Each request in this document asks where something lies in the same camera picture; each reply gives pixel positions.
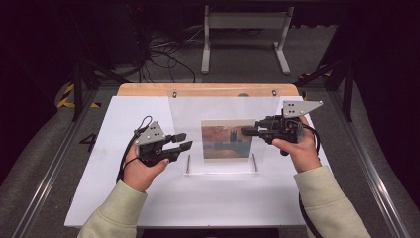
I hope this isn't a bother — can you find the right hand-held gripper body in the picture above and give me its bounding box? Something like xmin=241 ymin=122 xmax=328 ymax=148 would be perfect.
xmin=256 ymin=100 xmax=325 ymax=157

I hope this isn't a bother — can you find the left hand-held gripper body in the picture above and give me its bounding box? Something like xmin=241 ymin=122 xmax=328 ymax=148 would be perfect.
xmin=133 ymin=120 xmax=174 ymax=168

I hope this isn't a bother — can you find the landscape photo card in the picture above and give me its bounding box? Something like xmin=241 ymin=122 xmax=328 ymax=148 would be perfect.
xmin=200 ymin=118 xmax=257 ymax=161

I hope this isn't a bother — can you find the clear acrylic photo frame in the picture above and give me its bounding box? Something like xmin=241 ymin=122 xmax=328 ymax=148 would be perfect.
xmin=167 ymin=86 xmax=281 ymax=176

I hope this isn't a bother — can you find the person's left hand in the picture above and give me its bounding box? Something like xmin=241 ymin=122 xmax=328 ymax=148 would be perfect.
xmin=122 ymin=142 xmax=170 ymax=193

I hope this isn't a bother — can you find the person's right hand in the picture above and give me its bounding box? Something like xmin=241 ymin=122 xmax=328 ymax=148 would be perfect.
xmin=271 ymin=115 xmax=323 ymax=174

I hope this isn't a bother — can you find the wooden table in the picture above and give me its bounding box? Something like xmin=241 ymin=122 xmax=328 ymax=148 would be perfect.
xmin=116 ymin=82 xmax=301 ymax=98

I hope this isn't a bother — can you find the black metal stand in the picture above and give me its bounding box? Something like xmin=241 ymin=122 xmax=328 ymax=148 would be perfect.
xmin=293 ymin=60 xmax=355 ymax=123
xmin=67 ymin=6 xmax=131 ymax=123

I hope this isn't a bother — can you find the white board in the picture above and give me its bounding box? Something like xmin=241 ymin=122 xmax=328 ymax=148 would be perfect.
xmin=63 ymin=95 xmax=333 ymax=229

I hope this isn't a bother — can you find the white metal stand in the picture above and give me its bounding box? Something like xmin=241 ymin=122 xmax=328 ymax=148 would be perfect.
xmin=200 ymin=4 xmax=296 ymax=76

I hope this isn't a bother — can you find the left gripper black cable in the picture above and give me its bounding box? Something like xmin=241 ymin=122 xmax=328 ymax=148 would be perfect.
xmin=116 ymin=115 xmax=154 ymax=183

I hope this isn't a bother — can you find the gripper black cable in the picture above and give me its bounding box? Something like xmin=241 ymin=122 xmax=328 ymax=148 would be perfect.
xmin=286 ymin=118 xmax=328 ymax=238
xmin=116 ymin=115 xmax=154 ymax=183

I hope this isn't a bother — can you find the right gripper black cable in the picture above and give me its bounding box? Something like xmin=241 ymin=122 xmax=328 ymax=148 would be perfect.
xmin=286 ymin=118 xmax=328 ymax=238

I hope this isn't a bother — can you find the bundle of floor cables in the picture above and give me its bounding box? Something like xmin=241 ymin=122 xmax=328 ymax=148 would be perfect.
xmin=130 ymin=6 xmax=207 ymax=84

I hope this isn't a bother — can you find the aluminium rail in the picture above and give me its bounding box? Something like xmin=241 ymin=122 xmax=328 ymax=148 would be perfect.
xmin=11 ymin=86 xmax=115 ymax=238
xmin=310 ymin=86 xmax=411 ymax=238

